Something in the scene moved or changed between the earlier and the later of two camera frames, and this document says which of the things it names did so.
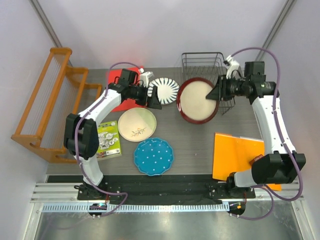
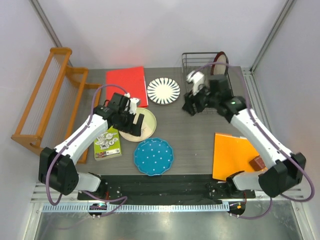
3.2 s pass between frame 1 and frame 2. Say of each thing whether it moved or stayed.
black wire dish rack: stayed
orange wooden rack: stayed
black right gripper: moved
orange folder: stayed
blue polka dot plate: stayed
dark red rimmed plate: moved
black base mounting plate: stayed
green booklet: stayed
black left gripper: moved
